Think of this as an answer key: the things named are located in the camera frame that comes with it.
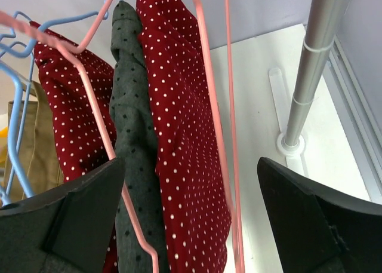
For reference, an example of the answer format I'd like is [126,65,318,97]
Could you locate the blue hanger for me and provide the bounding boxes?
[1,11,108,205]
[1,62,34,198]

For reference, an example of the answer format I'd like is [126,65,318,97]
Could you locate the pink hanger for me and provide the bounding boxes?
[1,0,159,272]
[193,0,245,272]

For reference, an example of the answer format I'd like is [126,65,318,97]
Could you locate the white metal clothes rack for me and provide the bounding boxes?
[268,0,349,176]

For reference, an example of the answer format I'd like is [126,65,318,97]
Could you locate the yellow plastic tray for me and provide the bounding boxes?
[0,127,8,168]

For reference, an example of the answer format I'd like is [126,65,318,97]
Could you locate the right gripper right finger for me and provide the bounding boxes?
[257,157,381,272]

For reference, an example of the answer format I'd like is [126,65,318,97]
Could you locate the red polka-dot skirt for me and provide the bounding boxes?
[136,0,231,272]
[33,42,116,182]

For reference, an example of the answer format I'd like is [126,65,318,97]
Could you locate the tan skirt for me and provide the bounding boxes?
[19,81,64,195]

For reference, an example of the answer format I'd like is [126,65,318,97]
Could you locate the grey dotted skirt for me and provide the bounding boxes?
[41,1,171,273]

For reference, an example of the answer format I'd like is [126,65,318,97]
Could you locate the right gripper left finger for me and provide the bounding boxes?
[1,158,125,272]

